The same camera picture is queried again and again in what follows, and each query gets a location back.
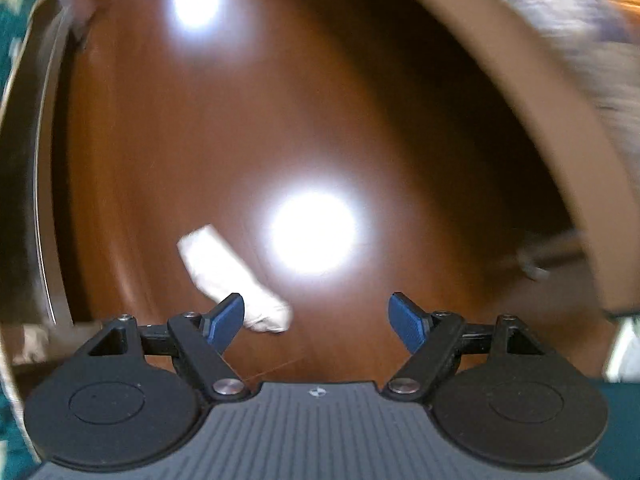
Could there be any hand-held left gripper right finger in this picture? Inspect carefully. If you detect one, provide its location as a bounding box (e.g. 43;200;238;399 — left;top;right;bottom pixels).
386;291;543;403

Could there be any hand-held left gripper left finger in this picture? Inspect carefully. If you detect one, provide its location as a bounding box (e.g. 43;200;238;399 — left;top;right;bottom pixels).
90;293;246;403

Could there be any white tissue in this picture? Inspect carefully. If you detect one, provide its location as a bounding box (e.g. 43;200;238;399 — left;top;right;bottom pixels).
176;225;293;333

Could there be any white quilted mattress pad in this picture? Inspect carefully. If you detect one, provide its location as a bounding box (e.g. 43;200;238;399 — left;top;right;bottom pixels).
450;0;640;128

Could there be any green patterned cloth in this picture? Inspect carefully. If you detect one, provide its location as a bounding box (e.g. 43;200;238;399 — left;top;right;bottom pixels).
0;0;46;480

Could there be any beige bed frame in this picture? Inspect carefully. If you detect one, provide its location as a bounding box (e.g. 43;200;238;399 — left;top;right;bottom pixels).
370;0;640;313

